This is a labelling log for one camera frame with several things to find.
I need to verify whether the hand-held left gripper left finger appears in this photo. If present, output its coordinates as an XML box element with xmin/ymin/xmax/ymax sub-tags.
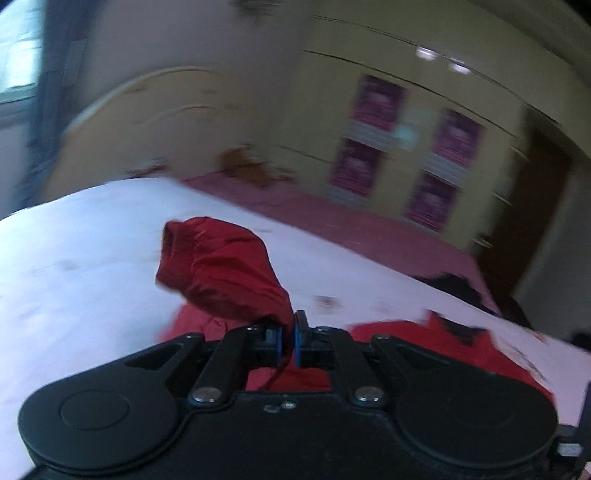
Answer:
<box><xmin>124</xmin><ymin>322</ymin><xmax>289</xmax><ymax>409</ymax></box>

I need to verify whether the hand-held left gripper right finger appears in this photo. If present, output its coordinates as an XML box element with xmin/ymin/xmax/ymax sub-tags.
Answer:
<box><xmin>293</xmin><ymin>310</ymin><xmax>451</xmax><ymax>409</ymax></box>

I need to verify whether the red puffer jacket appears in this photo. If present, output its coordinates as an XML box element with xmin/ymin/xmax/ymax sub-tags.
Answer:
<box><xmin>154</xmin><ymin>217</ymin><xmax>555</xmax><ymax>407</ymax></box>

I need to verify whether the pink bedspread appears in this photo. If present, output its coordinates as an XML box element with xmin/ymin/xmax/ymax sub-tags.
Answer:
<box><xmin>182</xmin><ymin>173</ymin><xmax>506</xmax><ymax>319</ymax></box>

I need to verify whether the dark cloth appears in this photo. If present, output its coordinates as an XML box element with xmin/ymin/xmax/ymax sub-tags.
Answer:
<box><xmin>410</xmin><ymin>272</ymin><xmax>485</xmax><ymax>302</ymax></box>

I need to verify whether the orange patterned pillow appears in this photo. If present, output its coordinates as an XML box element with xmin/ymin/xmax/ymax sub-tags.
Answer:
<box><xmin>216</xmin><ymin>145</ymin><xmax>296</xmax><ymax>188</ymax></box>

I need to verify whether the floral bed sheet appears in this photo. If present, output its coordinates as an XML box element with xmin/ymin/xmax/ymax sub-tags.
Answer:
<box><xmin>0</xmin><ymin>178</ymin><xmax>591</xmax><ymax>480</ymax></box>

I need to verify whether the cream wardrobe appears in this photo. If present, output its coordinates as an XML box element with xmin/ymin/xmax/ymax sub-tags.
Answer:
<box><xmin>272</xmin><ymin>14</ymin><xmax>532</xmax><ymax>252</ymax></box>

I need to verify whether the cream bed headboard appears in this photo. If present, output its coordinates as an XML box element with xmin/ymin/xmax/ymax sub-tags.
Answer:
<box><xmin>44</xmin><ymin>67</ymin><xmax>298</xmax><ymax>203</ymax></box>

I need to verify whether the brown wooden door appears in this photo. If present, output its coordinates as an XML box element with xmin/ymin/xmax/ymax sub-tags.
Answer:
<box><xmin>475</xmin><ymin>129</ymin><xmax>574</xmax><ymax>298</ymax></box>

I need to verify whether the grey curtain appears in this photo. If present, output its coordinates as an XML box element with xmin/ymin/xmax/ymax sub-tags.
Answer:
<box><xmin>14</xmin><ymin>0</ymin><xmax>95</xmax><ymax>206</ymax></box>

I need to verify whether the window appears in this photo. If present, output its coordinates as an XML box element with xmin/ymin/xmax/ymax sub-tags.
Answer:
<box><xmin>0</xmin><ymin>0</ymin><xmax>47</xmax><ymax>108</ymax></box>

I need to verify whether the purple wall poster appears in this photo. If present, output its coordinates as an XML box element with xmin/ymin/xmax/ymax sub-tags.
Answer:
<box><xmin>353</xmin><ymin>75</ymin><xmax>408</xmax><ymax>132</ymax></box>
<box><xmin>330</xmin><ymin>137</ymin><xmax>384</xmax><ymax>197</ymax></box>
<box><xmin>431</xmin><ymin>108</ymin><xmax>485</xmax><ymax>168</ymax></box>
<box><xmin>403</xmin><ymin>173</ymin><xmax>460</xmax><ymax>234</ymax></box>

